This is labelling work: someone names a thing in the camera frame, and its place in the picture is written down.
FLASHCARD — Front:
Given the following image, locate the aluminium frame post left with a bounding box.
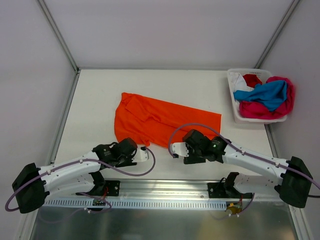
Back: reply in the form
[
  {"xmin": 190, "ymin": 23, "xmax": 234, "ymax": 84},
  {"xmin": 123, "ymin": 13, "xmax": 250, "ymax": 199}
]
[{"xmin": 36, "ymin": 0, "xmax": 80, "ymax": 74}]

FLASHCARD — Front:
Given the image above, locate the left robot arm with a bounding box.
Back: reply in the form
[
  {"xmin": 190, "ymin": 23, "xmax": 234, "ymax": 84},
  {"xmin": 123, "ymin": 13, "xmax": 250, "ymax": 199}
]
[{"xmin": 12, "ymin": 137, "xmax": 149, "ymax": 214}]

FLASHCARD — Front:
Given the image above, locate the white slotted cable duct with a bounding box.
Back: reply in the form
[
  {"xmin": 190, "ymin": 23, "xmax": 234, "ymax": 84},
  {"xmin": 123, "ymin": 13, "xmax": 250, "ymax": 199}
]
[{"xmin": 44, "ymin": 197, "xmax": 227, "ymax": 211}]

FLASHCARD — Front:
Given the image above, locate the orange t shirt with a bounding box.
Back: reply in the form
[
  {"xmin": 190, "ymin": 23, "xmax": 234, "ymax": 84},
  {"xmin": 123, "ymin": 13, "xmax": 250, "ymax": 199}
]
[{"xmin": 114, "ymin": 92, "xmax": 222, "ymax": 148}]

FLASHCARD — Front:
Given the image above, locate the aluminium frame post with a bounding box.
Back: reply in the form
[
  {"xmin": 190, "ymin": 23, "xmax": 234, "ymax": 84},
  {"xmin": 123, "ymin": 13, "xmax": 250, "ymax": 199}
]
[
  {"xmin": 253, "ymin": 0, "xmax": 302, "ymax": 69},
  {"xmin": 36, "ymin": 0, "xmax": 80, "ymax": 74}
]

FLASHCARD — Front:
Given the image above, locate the white t shirt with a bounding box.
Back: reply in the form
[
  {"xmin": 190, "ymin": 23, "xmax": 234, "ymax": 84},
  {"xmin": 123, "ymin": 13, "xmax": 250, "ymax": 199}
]
[{"xmin": 228, "ymin": 72, "xmax": 254, "ymax": 93}]

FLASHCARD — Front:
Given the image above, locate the magenta pink t shirt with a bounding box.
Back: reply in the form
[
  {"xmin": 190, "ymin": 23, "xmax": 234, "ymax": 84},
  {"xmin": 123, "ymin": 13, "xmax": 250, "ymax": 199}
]
[{"xmin": 239, "ymin": 76, "xmax": 296, "ymax": 120}]

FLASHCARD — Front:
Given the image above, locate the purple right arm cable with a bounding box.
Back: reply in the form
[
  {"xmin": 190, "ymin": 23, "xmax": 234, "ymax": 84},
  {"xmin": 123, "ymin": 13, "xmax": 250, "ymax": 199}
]
[{"xmin": 167, "ymin": 123, "xmax": 320, "ymax": 200}]

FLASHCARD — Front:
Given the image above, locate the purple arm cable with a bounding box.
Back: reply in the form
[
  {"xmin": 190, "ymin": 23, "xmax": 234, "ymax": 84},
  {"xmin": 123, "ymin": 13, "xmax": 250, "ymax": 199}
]
[
  {"xmin": 167, "ymin": 123, "xmax": 320, "ymax": 200},
  {"xmin": 4, "ymin": 146, "xmax": 157, "ymax": 213}
]

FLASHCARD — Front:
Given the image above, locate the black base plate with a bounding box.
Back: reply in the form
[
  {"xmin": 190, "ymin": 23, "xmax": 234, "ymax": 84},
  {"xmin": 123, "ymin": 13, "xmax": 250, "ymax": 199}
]
[
  {"xmin": 207, "ymin": 182, "xmax": 253, "ymax": 199},
  {"xmin": 85, "ymin": 180, "xmax": 121, "ymax": 197}
]

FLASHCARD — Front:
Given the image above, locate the blue t shirt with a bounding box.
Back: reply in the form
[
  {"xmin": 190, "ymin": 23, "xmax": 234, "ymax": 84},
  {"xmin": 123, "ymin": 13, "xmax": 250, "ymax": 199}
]
[{"xmin": 233, "ymin": 80, "xmax": 288, "ymax": 111}]

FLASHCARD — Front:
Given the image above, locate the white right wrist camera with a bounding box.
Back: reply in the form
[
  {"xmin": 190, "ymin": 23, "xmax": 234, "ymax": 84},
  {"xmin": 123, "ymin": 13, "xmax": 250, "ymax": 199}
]
[{"xmin": 170, "ymin": 142, "xmax": 189, "ymax": 158}]

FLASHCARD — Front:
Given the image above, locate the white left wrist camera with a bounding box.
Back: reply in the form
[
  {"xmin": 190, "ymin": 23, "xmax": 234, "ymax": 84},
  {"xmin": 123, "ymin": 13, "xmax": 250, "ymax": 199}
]
[{"xmin": 132, "ymin": 146, "xmax": 149, "ymax": 163}]

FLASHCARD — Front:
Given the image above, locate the white plastic laundry basket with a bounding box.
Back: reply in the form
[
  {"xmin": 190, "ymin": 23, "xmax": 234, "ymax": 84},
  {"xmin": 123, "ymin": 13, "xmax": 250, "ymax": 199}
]
[{"xmin": 227, "ymin": 68, "xmax": 287, "ymax": 125}]

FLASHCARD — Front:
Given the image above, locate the red t shirt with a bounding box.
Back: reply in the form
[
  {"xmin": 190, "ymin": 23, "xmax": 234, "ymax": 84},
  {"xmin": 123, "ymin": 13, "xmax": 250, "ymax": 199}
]
[{"xmin": 243, "ymin": 74, "xmax": 263, "ymax": 88}]

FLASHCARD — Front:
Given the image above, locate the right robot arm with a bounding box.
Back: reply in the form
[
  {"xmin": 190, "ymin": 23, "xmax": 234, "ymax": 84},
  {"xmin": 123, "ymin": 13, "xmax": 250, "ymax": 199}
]
[{"xmin": 174, "ymin": 129, "xmax": 312, "ymax": 209}]

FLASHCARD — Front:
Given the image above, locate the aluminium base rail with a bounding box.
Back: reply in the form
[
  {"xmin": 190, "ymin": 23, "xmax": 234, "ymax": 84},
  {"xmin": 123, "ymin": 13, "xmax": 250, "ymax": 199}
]
[{"xmin": 44, "ymin": 178, "xmax": 301, "ymax": 202}]

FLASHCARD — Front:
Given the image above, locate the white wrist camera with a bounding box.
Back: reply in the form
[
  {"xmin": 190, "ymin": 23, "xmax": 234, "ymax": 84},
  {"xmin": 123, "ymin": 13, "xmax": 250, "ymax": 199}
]
[
  {"xmin": 132, "ymin": 146, "xmax": 149, "ymax": 163},
  {"xmin": 170, "ymin": 142, "xmax": 189, "ymax": 158}
]

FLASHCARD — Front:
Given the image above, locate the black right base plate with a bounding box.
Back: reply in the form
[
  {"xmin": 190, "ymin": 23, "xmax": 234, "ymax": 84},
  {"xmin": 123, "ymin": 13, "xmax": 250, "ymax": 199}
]
[{"xmin": 207, "ymin": 182, "xmax": 253, "ymax": 199}]

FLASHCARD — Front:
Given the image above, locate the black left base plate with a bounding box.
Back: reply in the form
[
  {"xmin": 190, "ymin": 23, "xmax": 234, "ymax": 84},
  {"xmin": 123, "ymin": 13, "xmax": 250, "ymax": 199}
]
[{"xmin": 85, "ymin": 180, "xmax": 121, "ymax": 197}]

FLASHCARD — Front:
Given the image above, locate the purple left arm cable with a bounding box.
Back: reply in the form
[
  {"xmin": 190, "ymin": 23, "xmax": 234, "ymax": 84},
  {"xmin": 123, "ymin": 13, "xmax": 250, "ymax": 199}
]
[{"xmin": 4, "ymin": 146, "xmax": 157, "ymax": 213}]

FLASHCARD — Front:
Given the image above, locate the aluminium frame post right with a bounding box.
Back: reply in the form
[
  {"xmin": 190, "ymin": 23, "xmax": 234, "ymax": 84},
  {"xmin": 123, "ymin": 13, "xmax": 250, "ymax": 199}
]
[{"xmin": 253, "ymin": 0, "xmax": 302, "ymax": 69}]

